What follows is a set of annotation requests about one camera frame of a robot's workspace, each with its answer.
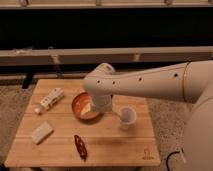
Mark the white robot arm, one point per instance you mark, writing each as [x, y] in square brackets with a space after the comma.
[191, 82]

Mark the dark red snack packet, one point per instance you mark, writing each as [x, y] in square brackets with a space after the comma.
[81, 148]

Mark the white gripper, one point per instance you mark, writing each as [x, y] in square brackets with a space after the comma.
[102, 103]

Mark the white plastic bottle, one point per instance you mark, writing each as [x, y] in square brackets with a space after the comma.
[49, 100]

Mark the white ceramic cup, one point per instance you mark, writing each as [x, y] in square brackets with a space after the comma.
[127, 117]

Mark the orange ceramic bowl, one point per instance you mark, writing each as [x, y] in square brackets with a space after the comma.
[81, 107]

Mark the wooden table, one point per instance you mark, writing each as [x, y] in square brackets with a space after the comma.
[106, 143]

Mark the white sponge block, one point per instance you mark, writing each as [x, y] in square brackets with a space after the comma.
[41, 132]

